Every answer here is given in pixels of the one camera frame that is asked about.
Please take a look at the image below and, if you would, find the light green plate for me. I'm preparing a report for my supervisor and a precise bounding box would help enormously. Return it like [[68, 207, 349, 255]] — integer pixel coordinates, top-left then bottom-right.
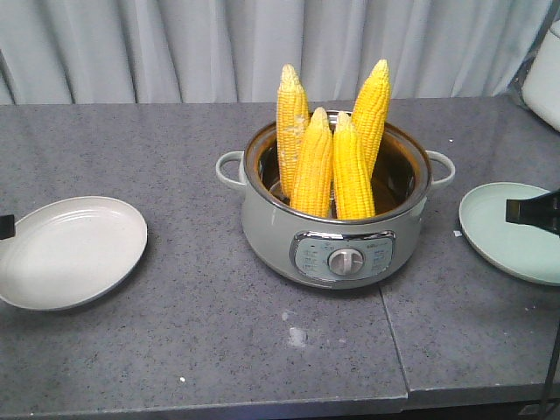
[[458, 182, 559, 286]]

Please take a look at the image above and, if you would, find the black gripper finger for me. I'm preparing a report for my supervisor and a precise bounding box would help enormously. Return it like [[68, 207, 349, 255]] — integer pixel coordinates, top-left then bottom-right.
[[0, 214, 15, 240], [505, 190, 559, 235]]

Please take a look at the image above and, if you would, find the corn cob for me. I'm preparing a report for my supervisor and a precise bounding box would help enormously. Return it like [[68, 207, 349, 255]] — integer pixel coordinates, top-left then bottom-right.
[[276, 64, 310, 198], [332, 111, 375, 221], [290, 107, 333, 218], [352, 59, 391, 176]]

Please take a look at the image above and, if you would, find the white rice cooker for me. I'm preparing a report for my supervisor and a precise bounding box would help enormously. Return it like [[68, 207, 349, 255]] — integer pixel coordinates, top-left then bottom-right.
[[521, 21, 560, 131]]

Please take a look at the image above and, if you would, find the grey curtain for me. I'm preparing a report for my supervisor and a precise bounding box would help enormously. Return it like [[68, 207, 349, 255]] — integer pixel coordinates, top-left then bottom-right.
[[1, 1, 559, 104]]

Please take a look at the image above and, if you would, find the pale green electric pot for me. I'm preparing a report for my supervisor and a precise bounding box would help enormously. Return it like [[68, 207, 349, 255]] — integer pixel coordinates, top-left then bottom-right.
[[215, 123, 456, 290]]

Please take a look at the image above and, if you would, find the cream white plate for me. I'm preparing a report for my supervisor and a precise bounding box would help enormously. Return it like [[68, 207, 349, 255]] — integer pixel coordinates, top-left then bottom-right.
[[1, 196, 148, 311]]

